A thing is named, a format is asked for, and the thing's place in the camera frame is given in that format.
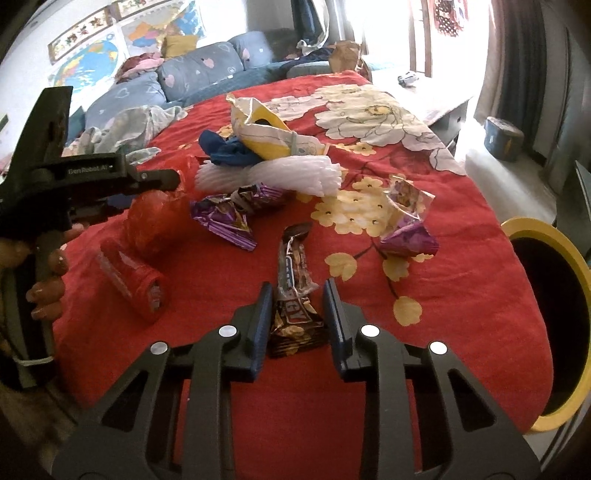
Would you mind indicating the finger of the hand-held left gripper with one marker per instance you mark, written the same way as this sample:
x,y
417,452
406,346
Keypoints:
x,y
154,179

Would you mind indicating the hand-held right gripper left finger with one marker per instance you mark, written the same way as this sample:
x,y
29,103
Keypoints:
x,y
259,325

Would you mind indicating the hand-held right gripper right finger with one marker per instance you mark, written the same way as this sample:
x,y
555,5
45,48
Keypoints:
x,y
336,325

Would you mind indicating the red plastic bag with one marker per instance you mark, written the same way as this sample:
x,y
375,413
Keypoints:
x,y
152,221

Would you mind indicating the brown snack bar wrapper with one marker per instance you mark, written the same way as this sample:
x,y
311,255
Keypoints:
x,y
291,272

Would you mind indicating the purple snack wrapper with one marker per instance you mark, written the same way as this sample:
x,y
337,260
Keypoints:
x,y
221,220
408,240
263,193

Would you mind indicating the yellow white snack bag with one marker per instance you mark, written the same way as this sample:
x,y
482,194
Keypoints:
x,y
263,138

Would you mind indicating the yellow rimmed black bin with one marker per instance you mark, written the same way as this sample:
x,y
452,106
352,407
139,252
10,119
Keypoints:
x,y
545,230

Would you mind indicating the person's left hand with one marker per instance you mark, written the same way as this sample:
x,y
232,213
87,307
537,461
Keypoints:
x,y
46,290

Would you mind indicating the light printed cloth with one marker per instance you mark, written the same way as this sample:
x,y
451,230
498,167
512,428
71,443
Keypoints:
x,y
134,120

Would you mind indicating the blue heart print cushion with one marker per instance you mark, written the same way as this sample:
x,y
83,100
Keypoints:
x,y
198,69
124,99
251,48

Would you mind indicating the red plastic packet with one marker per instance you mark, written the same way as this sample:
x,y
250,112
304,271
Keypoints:
x,y
129,277

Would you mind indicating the blue sofa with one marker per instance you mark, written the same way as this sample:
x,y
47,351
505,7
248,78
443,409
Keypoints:
x,y
217,87

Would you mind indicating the pink clothes heap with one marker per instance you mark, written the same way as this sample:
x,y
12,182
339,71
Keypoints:
x,y
138,64

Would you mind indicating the world map poster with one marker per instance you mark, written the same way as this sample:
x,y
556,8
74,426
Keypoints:
x,y
87,64

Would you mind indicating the red floral blanket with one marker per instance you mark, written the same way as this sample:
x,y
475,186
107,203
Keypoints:
x,y
461,277

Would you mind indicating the yellow pillow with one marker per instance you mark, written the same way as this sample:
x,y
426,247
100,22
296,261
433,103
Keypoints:
x,y
179,46

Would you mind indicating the animal picture strip poster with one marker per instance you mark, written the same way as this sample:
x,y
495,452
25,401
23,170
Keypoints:
x,y
78,34

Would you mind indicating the colourful country map poster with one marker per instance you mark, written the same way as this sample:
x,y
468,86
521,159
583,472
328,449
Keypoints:
x,y
157,25

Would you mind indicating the blue curtain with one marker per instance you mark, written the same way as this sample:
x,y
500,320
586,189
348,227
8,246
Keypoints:
x,y
309,18

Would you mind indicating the brown paper bag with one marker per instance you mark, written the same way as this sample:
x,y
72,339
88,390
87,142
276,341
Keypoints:
x,y
345,55

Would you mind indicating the dark coffee table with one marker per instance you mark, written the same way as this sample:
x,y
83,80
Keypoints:
x,y
431,99

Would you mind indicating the blue storage box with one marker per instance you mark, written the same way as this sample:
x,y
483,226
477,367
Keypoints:
x,y
502,138

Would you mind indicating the small grey object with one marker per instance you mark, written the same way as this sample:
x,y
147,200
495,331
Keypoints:
x,y
407,79

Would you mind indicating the dark curtain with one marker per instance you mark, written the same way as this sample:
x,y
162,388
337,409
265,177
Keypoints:
x,y
531,69

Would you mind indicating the hanging polka dot clothing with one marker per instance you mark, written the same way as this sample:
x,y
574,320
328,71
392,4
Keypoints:
x,y
445,16

